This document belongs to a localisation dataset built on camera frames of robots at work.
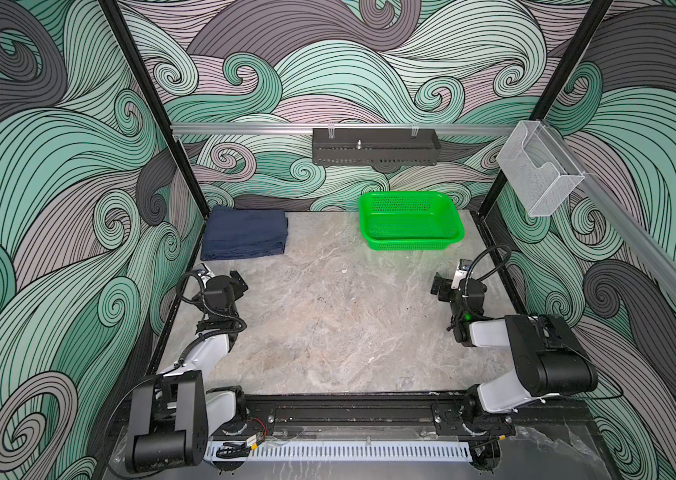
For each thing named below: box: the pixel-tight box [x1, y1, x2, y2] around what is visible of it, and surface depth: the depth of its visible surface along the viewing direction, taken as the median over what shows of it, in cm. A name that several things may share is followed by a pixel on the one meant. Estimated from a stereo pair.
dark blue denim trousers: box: [200, 205, 289, 261], surface depth 115 cm
